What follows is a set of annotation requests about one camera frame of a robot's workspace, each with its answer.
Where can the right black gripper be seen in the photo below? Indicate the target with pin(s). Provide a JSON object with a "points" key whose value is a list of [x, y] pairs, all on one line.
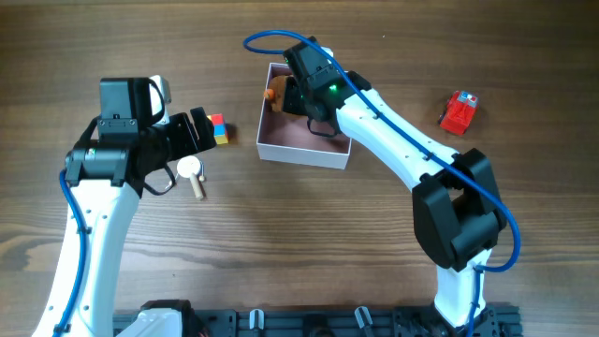
{"points": [[294, 100]]}

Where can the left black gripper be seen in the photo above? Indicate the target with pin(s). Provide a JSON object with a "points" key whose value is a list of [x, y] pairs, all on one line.
{"points": [[189, 141]]}

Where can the colourful 2x2 puzzle cube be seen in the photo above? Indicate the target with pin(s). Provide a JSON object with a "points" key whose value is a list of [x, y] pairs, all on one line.
{"points": [[219, 128]]}

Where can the brown plush toy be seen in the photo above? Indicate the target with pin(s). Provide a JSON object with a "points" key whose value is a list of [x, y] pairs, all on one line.
{"points": [[275, 93]]}

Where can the white pink-lined cardboard box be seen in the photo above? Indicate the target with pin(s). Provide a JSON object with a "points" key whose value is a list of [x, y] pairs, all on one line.
{"points": [[283, 137]]}

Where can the wooden pig rattle drum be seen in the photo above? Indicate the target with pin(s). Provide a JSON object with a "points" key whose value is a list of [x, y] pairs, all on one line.
{"points": [[189, 167]]}

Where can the red toy fire truck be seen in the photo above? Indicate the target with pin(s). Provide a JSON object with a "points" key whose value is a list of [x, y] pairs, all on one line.
{"points": [[459, 112]]}

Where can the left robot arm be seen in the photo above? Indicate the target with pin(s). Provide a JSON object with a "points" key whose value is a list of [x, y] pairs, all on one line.
{"points": [[103, 181]]}

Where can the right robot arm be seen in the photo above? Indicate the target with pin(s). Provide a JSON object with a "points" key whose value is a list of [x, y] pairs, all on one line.
{"points": [[454, 195]]}

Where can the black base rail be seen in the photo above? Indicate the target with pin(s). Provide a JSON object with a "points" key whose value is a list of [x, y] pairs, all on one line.
{"points": [[495, 320]]}

